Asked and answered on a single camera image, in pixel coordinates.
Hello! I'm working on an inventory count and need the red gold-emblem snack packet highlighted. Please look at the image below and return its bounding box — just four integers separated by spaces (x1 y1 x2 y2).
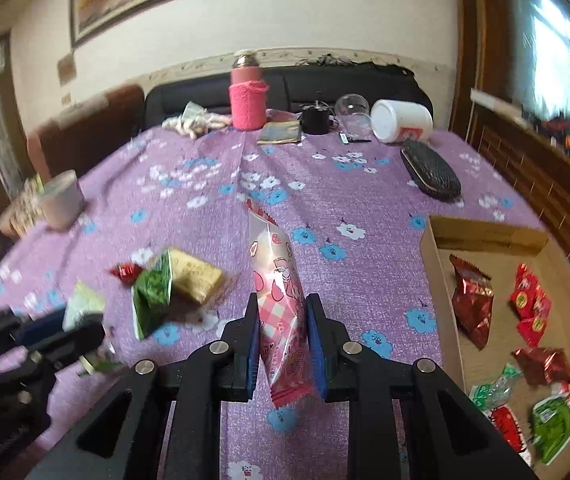
509 263 552 348

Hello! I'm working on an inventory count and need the black cup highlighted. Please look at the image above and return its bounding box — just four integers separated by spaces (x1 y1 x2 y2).
299 101 336 136

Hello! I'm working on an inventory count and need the white plastic jar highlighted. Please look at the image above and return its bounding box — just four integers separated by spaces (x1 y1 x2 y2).
370 100 434 144

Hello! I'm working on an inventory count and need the clear glass jar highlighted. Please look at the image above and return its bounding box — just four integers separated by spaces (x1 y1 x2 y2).
334 93 373 138

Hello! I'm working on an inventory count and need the red foil candy packet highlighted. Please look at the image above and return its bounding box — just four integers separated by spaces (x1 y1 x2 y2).
512 348 570 386

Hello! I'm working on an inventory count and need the small red candy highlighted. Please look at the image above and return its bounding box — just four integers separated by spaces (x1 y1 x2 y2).
108 262 144 286

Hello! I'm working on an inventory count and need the purple floral tablecloth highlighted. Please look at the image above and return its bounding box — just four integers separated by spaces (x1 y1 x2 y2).
0 121 551 480

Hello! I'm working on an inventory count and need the wooden brick-pattern cabinet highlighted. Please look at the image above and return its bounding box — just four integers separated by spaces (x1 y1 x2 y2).
450 0 570 262

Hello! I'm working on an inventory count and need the green white packet in tray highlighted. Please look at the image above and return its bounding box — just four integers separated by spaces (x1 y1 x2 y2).
530 394 570 466

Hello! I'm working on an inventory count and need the green clear candy packet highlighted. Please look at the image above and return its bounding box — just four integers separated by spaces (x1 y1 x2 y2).
469 364 524 411

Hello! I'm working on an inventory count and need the white mug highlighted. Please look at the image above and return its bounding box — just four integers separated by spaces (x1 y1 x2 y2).
38 170 86 231

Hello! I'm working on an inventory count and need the pink strawberry snack packet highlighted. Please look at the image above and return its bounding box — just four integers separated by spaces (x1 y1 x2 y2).
246 200 313 408

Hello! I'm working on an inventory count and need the yellow biscuit packet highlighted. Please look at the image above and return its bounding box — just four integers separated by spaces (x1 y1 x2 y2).
168 248 233 307

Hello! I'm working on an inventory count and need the green snack packet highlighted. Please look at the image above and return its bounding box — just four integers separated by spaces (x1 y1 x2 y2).
131 250 173 340

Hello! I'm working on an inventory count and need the dark red foil snack bag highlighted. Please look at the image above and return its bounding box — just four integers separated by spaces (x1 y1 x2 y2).
449 254 494 350

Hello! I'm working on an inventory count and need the small lighter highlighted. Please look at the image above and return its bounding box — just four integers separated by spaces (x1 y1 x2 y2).
338 131 371 145

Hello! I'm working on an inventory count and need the crumpled white cloth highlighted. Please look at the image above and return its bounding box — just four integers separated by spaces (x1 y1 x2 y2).
161 101 232 141

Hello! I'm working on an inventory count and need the pink thermos with knit sleeve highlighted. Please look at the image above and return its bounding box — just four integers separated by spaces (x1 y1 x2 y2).
229 50 269 130

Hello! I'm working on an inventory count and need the brown chair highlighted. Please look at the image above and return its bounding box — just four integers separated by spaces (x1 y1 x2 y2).
26 84 144 182

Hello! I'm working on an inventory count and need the small booklet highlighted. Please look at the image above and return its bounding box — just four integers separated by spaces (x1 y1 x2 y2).
257 120 301 145

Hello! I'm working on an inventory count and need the red strawberry white packet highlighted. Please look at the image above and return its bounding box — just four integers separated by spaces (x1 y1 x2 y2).
483 404 533 466

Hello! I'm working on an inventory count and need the black sofa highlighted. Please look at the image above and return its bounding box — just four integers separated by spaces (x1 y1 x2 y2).
140 62 434 131

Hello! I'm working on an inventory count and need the shallow cardboard tray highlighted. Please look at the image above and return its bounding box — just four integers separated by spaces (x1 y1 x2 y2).
421 216 570 479

